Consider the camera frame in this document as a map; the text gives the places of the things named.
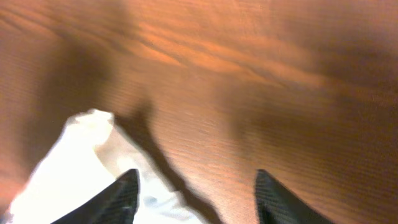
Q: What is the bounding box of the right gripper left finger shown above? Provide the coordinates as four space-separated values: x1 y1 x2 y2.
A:
52 169 139 224

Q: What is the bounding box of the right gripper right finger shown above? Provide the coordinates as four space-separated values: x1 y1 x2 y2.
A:
254 169 333 224

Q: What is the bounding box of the white graphic t-shirt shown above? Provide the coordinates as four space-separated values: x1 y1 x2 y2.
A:
3 109 206 224

